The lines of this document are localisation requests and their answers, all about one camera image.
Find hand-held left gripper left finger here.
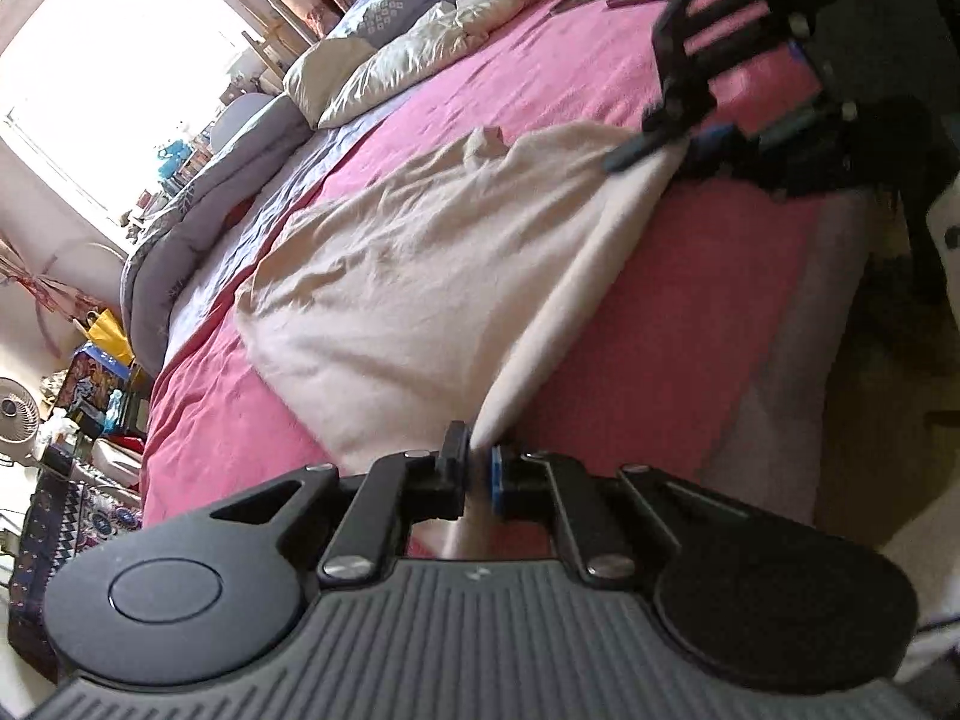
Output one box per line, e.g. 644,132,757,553
211,424,473,588

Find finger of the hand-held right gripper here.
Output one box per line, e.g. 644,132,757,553
604,103,860,197
643,0,815,133

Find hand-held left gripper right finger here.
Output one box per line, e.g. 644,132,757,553
490,445,752,583

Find beige pants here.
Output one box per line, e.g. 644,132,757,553
235,122,695,563

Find pink blanket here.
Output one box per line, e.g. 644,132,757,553
141,0,875,541

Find lilac patterned quilt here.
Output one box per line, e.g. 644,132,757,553
319,0,470,61

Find cream duvet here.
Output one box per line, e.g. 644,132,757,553
283,0,526,130

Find lilac bed sheet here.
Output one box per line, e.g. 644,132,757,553
169,82,421,331

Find grey quilt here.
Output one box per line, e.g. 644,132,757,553
120,94,316,376

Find yellow shopping bag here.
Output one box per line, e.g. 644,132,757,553
82,307,136,365

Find colourful toy box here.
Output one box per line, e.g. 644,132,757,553
56,345,132,428

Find patterned woven cloth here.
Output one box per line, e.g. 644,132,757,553
7,465,143,683

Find white chair back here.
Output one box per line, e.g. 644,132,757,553
208,92,278,158

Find beige pedestal fan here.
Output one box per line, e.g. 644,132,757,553
0,376,42,466

